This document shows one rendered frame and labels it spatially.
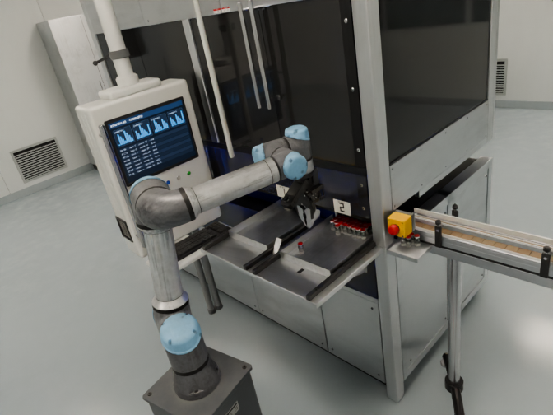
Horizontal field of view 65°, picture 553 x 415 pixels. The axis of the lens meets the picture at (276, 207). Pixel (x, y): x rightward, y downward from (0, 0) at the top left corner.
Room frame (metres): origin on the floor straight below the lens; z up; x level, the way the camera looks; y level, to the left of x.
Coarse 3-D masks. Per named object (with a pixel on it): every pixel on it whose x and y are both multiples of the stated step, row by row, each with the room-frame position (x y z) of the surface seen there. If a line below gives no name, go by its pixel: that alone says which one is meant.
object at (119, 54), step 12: (96, 0) 2.05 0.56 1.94; (108, 0) 2.06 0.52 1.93; (108, 12) 2.05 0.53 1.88; (108, 24) 2.05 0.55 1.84; (108, 36) 2.05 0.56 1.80; (120, 36) 2.07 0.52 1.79; (120, 48) 2.05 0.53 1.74; (120, 60) 2.05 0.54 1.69; (120, 72) 2.05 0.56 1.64; (132, 72) 2.07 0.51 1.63; (120, 84) 2.04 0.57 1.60; (132, 84) 2.04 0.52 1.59
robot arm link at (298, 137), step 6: (294, 126) 1.37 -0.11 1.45; (300, 126) 1.36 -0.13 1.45; (288, 132) 1.33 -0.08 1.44; (294, 132) 1.32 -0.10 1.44; (300, 132) 1.32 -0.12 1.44; (306, 132) 1.33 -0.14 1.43; (288, 138) 1.32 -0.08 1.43; (294, 138) 1.32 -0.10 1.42; (300, 138) 1.32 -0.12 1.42; (306, 138) 1.33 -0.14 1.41; (294, 144) 1.31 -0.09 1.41; (300, 144) 1.32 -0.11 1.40; (306, 144) 1.32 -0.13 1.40; (294, 150) 1.31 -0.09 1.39; (300, 150) 1.32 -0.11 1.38; (306, 150) 1.32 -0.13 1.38; (306, 156) 1.32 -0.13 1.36
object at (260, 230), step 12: (276, 204) 1.96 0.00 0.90; (252, 216) 1.86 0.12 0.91; (264, 216) 1.90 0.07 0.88; (276, 216) 1.88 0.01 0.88; (288, 216) 1.85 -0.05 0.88; (240, 228) 1.81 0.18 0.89; (252, 228) 1.80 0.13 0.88; (264, 228) 1.78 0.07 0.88; (276, 228) 1.75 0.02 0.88; (288, 228) 1.73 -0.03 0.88; (240, 240) 1.71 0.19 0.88; (252, 240) 1.64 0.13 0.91; (264, 240) 1.67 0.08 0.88
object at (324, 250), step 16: (320, 224) 1.66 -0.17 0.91; (304, 240) 1.59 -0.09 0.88; (320, 240) 1.57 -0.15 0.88; (336, 240) 1.55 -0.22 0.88; (352, 240) 1.52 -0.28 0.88; (368, 240) 1.46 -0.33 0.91; (288, 256) 1.47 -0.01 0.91; (304, 256) 1.48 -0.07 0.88; (320, 256) 1.46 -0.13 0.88; (336, 256) 1.44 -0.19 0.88; (352, 256) 1.39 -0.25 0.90; (320, 272) 1.34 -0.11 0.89
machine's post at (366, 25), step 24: (360, 0) 1.44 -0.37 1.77; (360, 24) 1.44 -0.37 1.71; (360, 48) 1.45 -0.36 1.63; (360, 72) 1.45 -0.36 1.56; (360, 96) 1.46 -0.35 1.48; (384, 120) 1.45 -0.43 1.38; (384, 144) 1.45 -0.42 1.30; (384, 168) 1.44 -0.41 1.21; (384, 192) 1.43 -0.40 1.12; (384, 216) 1.43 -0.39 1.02; (384, 240) 1.42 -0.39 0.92; (384, 264) 1.43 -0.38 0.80; (384, 288) 1.44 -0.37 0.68; (384, 312) 1.44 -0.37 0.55; (384, 336) 1.45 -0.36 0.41; (384, 360) 1.46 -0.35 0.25
